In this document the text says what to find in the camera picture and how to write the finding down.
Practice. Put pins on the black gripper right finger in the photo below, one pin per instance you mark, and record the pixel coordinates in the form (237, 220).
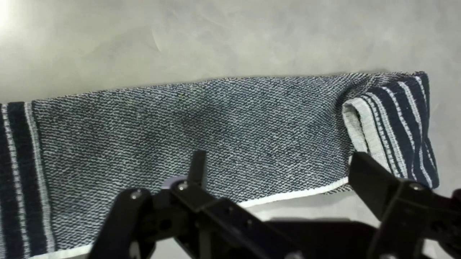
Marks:
(413, 217)

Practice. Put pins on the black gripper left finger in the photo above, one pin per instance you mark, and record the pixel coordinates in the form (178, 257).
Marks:
(192, 221)

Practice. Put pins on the blue striped dish towel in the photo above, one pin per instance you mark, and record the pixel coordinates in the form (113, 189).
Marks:
(192, 130)

